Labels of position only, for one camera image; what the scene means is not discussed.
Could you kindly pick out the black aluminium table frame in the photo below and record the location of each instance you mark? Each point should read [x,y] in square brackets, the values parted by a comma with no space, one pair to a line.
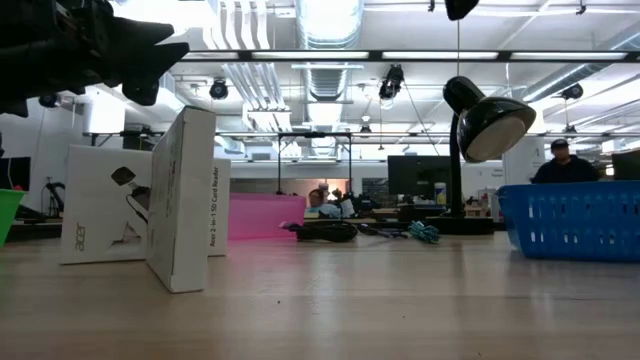
[35,230]

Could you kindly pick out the white Acer card reader box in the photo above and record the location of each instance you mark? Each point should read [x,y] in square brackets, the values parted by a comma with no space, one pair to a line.
[100,225]
[182,210]

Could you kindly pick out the black computer monitor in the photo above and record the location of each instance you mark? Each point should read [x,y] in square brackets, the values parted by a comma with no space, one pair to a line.
[417,175]

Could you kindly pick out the green plastic bin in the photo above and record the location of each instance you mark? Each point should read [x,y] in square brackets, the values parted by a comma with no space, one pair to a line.
[7,215]

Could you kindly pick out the silver ceiling duct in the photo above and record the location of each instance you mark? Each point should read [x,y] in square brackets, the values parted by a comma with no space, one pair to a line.
[327,25]

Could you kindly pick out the person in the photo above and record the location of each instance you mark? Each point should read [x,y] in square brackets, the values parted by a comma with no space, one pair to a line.
[320,202]
[565,170]

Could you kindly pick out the black light bar frame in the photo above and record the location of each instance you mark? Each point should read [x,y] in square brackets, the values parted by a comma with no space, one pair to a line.
[375,55]

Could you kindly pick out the black hanging ceiling camera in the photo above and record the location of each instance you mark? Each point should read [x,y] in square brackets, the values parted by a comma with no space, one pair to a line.
[392,80]
[572,91]
[218,89]
[49,100]

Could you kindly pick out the pink plastic bin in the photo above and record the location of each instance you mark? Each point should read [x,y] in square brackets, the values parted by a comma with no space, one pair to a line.
[265,217]

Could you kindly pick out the blue plastic bin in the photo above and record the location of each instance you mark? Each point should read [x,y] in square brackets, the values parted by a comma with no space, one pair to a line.
[575,225]

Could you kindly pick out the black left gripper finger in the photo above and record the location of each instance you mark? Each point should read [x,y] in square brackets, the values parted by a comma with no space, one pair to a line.
[150,60]
[145,32]

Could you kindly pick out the black flat screen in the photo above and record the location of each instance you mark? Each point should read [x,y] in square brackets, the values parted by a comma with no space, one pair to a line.
[626,165]
[15,172]

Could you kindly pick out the white wipes canister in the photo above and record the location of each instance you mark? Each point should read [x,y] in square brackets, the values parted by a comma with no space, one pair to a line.
[440,194]

